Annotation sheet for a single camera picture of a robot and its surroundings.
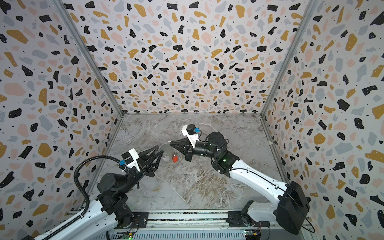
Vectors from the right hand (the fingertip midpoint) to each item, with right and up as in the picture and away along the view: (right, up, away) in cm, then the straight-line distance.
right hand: (170, 142), depth 60 cm
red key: (+1, -8, +9) cm, 12 cm away
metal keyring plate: (-2, -4, +6) cm, 8 cm away
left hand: (-4, -2, -2) cm, 5 cm away
